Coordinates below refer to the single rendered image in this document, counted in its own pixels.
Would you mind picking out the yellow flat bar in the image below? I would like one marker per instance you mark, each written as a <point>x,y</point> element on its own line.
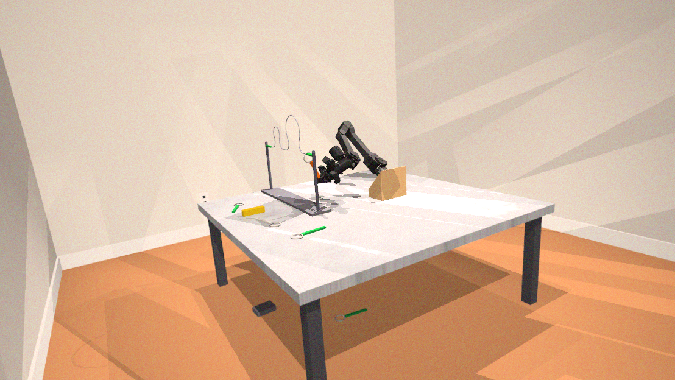
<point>252,211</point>

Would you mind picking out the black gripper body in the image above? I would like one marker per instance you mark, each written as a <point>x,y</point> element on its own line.
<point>333,175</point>

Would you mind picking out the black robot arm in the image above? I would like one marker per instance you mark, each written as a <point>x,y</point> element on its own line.
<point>350,159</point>

